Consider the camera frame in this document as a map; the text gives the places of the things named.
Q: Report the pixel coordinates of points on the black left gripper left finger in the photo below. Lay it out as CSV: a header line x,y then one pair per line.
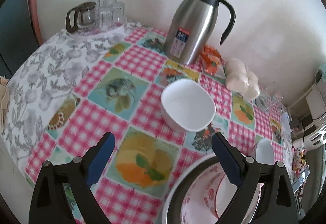
x,y
49,203

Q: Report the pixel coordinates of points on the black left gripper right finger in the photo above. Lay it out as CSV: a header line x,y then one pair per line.
x,y
277,201

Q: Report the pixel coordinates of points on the pale blue round bowl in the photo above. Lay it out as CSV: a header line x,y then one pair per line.
x,y
263,153

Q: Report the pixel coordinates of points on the floral pink ceramic plate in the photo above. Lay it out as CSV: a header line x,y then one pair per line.
x,y
197,206

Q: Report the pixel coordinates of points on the white square bowl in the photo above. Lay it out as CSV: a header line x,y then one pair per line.
x,y
186,106

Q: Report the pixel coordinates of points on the white bowl red rim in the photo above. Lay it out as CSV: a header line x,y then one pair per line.
x,y
223,192

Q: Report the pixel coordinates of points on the clear glass mug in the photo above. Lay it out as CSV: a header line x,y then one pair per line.
x,y
265,101

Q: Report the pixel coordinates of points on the crumpled beige paper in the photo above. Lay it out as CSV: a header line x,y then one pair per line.
x,y
4,100

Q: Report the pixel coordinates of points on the bag of white buns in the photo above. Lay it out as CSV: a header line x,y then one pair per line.
x,y
241,80

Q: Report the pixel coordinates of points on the patchwork checkered tablecloth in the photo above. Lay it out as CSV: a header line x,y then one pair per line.
x,y
121,94

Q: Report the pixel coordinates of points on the grey floral white cloth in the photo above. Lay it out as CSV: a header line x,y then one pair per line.
x,y
41,84

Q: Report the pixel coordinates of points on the orange snack packet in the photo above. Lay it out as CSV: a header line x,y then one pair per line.
x,y
213,63

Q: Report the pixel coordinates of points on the clear drinking glass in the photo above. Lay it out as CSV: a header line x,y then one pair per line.
x,y
118,12

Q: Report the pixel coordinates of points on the steel thermos jug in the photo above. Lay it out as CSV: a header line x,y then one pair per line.
x,y
191,27

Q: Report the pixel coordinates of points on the glass teapot black handle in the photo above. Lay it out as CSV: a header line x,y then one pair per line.
x,y
81,17

